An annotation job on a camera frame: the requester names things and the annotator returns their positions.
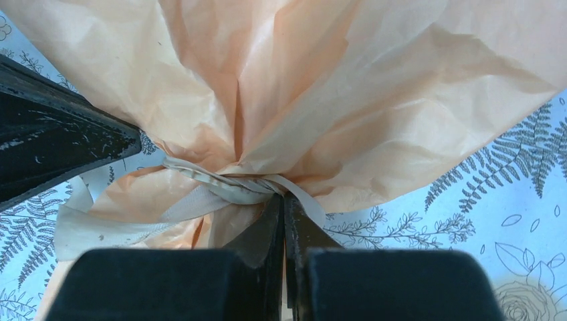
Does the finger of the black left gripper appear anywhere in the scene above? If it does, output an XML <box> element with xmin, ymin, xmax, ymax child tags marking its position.
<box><xmin>1</xmin><ymin>56</ymin><xmax>141</xmax><ymax>210</ymax></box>

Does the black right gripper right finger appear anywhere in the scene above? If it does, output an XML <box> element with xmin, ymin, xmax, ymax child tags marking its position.
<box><xmin>283</xmin><ymin>194</ymin><xmax>504</xmax><ymax>320</ymax></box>

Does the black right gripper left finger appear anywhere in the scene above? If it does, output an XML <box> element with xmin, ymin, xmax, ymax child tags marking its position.
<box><xmin>46</xmin><ymin>195</ymin><xmax>284</xmax><ymax>320</ymax></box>

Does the cream printed ribbon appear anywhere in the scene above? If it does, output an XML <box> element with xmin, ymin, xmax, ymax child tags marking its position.
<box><xmin>53</xmin><ymin>156</ymin><xmax>326</xmax><ymax>261</ymax></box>

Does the orange paper bouquet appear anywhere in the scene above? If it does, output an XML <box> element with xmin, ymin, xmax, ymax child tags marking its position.
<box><xmin>0</xmin><ymin>0</ymin><xmax>567</xmax><ymax>321</ymax></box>

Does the floral patterned table mat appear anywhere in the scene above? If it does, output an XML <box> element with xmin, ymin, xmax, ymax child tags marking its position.
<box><xmin>0</xmin><ymin>13</ymin><xmax>567</xmax><ymax>321</ymax></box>

